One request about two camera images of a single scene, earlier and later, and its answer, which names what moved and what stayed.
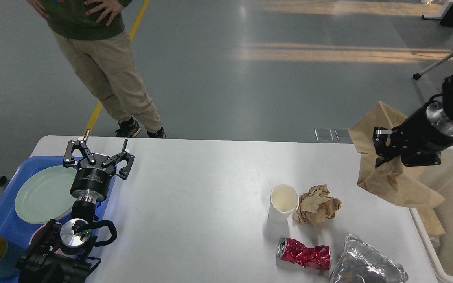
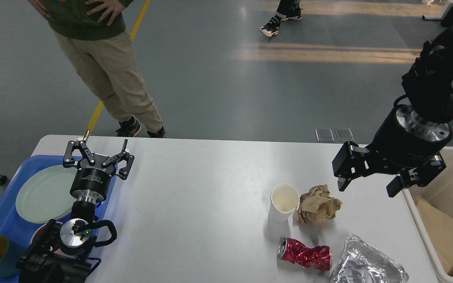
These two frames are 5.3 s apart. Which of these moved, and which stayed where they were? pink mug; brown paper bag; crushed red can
Moved: brown paper bag
Stayed: pink mug; crushed red can
